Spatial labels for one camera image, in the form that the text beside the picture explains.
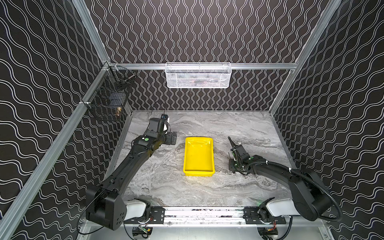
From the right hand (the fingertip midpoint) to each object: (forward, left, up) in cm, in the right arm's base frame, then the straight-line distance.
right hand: (232, 165), depth 91 cm
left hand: (+8, +35, +21) cm, 42 cm away
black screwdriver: (+5, +2, +16) cm, 16 cm away
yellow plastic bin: (+6, +20, -2) cm, 21 cm away
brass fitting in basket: (+16, +64, +30) cm, 72 cm away
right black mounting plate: (-26, -5, -1) cm, 27 cm away
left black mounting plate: (-27, +41, 0) cm, 49 cm away
